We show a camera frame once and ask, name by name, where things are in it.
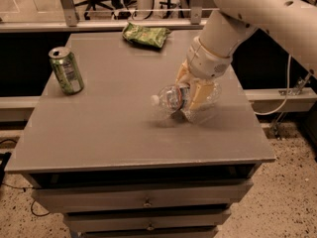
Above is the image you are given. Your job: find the green snack bag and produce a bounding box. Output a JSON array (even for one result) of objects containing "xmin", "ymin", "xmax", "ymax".
[{"xmin": 122, "ymin": 23, "xmax": 171, "ymax": 49}]

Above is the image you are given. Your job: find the grey drawer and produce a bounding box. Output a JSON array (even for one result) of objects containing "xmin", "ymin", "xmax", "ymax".
[
  {"xmin": 63, "ymin": 209, "xmax": 231, "ymax": 232},
  {"xmin": 32, "ymin": 178, "xmax": 254, "ymax": 213}
]

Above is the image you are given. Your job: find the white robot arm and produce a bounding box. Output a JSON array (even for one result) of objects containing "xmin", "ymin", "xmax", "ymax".
[{"xmin": 176, "ymin": 0, "xmax": 317, "ymax": 110}]

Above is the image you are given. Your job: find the black floor cable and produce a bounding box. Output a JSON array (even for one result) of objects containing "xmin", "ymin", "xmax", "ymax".
[{"xmin": 0, "ymin": 138, "xmax": 52, "ymax": 218}]

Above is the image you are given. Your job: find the grey drawer cabinet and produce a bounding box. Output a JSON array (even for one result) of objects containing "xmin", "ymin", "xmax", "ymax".
[{"xmin": 7, "ymin": 31, "xmax": 274, "ymax": 238}]

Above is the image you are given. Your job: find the white cable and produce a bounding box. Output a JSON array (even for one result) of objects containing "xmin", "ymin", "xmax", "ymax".
[{"xmin": 252, "ymin": 53, "xmax": 293, "ymax": 117}]

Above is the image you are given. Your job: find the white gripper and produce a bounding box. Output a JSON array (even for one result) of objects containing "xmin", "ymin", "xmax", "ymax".
[{"xmin": 175, "ymin": 37, "xmax": 232, "ymax": 110}]

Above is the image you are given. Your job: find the clear plastic water bottle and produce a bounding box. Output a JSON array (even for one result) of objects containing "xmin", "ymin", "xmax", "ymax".
[{"xmin": 151, "ymin": 82, "xmax": 222, "ymax": 121}]

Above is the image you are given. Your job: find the top grey drawer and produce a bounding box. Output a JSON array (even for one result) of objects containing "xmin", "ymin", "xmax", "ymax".
[{"xmin": 32, "ymin": 178, "xmax": 254, "ymax": 213}]

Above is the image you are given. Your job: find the green soda can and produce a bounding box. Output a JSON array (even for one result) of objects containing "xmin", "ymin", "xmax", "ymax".
[{"xmin": 49, "ymin": 47, "xmax": 84, "ymax": 95}]

